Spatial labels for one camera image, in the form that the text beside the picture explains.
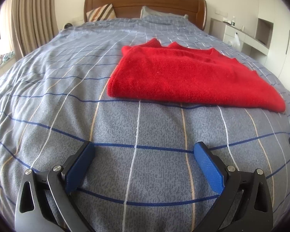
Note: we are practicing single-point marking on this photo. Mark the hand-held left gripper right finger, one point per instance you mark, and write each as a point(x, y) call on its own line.
point(209, 166)

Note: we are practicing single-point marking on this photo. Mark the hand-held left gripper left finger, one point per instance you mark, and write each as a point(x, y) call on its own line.
point(78, 166)

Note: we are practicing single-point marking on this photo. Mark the red knit sweater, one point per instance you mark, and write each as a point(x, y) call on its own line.
point(183, 77)

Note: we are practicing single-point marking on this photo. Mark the grey plaid blanket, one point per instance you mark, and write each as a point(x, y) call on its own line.
point(62, 77)

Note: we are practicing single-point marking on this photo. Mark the white wardrobe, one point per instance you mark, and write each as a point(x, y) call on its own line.
point(282, 29)

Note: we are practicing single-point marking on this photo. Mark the white desk with drawers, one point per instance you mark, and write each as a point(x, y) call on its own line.
point(232, 31)

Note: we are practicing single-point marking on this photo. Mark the pale green cloth bundle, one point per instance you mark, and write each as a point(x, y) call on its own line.
point(6, 57)

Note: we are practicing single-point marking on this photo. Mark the dark bottle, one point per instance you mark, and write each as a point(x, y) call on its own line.
point(233, 22)

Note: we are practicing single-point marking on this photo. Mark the small round dark object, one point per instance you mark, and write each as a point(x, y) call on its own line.
point(68, 25)

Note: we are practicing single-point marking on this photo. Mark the striped brown pillow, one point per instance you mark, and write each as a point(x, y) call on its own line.
point(101, 13)

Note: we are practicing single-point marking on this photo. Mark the beige curtain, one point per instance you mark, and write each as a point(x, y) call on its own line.
point(33, 17)

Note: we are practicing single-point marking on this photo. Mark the grey pillow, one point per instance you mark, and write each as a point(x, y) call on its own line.
point(147, 12)

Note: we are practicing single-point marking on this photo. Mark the brown wooden headboard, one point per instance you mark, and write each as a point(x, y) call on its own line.
point(147, 1)

